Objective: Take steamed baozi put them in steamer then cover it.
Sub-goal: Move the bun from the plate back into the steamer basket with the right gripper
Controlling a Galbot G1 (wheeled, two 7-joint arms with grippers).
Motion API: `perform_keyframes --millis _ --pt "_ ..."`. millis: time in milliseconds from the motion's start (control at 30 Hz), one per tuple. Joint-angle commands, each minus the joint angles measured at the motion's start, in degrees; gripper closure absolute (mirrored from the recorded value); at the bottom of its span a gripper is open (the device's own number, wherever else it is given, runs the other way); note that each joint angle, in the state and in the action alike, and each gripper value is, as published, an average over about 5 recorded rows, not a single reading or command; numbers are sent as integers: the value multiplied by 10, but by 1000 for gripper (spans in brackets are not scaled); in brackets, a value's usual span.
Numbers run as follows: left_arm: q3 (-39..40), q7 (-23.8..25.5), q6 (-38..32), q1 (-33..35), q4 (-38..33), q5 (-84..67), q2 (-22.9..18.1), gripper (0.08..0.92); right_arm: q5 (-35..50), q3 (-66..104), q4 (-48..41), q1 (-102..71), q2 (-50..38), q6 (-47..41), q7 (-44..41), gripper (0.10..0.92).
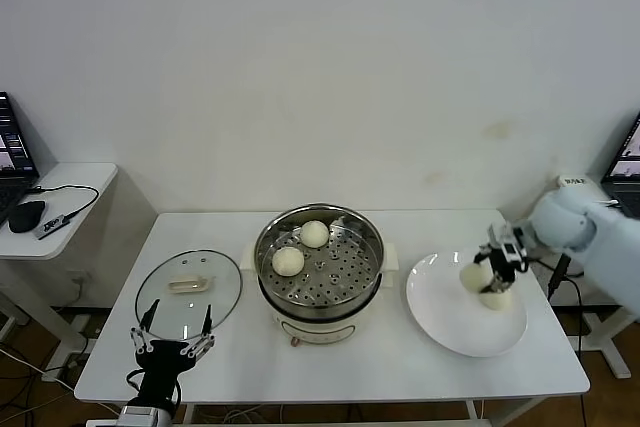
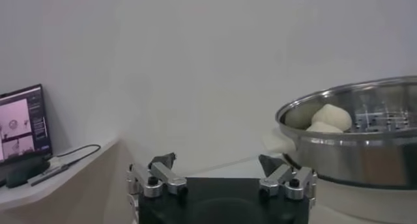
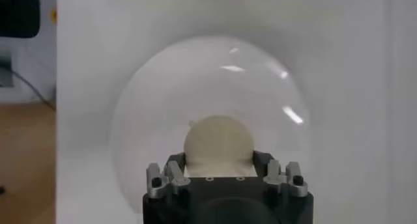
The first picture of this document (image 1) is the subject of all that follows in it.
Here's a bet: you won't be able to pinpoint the cream electric cooking pot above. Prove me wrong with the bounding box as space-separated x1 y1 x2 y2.
239 241 401 349

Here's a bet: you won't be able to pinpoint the black cable with inline adapter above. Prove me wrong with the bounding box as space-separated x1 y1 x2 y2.
546 252 586 363

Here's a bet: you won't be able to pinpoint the black laptop beside mouse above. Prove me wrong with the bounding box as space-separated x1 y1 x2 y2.
0 91 41 228

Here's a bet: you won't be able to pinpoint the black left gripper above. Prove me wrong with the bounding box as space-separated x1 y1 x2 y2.
130 299 216 404

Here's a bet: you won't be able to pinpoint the white floor cables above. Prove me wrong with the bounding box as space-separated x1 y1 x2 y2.
219 407 266 424

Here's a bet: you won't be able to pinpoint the round white plate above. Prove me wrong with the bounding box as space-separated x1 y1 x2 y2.
405 251 529 359

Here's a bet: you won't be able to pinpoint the black computer mouse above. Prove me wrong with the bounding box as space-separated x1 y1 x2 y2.
9 200 47 234

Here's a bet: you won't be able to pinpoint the white side desk with label box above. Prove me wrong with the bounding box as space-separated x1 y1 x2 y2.
557 174 640 381

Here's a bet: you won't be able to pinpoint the grey adapter with sticker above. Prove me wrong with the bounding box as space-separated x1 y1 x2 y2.
35 214 69 242

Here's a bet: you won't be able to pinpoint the glass lid cream handle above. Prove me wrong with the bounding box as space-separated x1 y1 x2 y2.
134 248 244 343

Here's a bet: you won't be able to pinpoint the black laptop beside label box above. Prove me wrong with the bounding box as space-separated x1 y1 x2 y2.
599 111 640 221

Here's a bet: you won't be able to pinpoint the perforated steel steamer basket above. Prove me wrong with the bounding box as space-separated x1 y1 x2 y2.
253 203 387 309

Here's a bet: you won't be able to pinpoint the white side desk with mouse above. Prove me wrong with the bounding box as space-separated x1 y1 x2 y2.
0 162 120 363

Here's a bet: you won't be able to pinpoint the white steamed baozi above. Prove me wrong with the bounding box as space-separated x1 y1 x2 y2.
271 246 305 278
477 289 514 312
300 219 330 249
459 262 494 294

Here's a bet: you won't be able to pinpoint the thin black desk cable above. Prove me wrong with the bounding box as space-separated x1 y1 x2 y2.
27 184 101 223

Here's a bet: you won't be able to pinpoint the white wall socket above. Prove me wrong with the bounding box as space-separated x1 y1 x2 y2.
73 270 95 298

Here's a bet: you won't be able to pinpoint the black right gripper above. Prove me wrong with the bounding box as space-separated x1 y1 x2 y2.
473 222 531 295

